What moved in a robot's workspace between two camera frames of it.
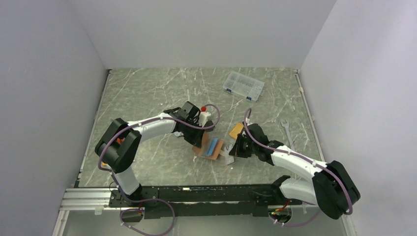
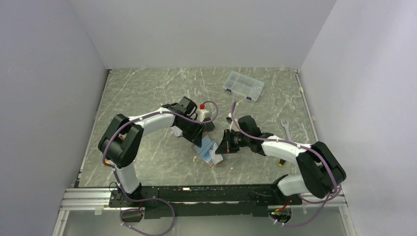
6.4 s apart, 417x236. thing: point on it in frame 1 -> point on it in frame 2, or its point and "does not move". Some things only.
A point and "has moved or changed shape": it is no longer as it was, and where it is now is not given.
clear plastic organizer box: [244, 86] does not move
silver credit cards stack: [229, 159] -> [216, 158]
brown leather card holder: [210, 147] has moved or changed shape
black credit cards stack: [209, 130] does not move
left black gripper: [196, 139] does not move
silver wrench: [286, 125] does not move
